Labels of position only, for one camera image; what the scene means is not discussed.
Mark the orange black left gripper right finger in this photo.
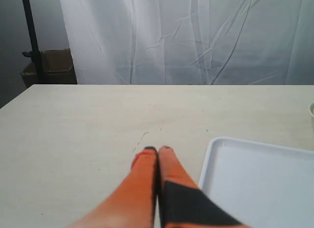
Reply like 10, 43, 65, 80
158, 146, 248, 228

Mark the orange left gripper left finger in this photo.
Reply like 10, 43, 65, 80
69, 147, 157, 228

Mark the white plastic tray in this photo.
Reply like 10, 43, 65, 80
199, 137, 314, 228

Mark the brown cardboard box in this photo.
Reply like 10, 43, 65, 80
20, 49, 77, 88

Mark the white ceramic bowl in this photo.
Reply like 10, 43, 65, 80
309, 103, 314, 129

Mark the white fabric curtain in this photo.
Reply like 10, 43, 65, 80
60, 0, 314, 85

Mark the black stand pole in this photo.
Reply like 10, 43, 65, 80
22, 0, 47, 84

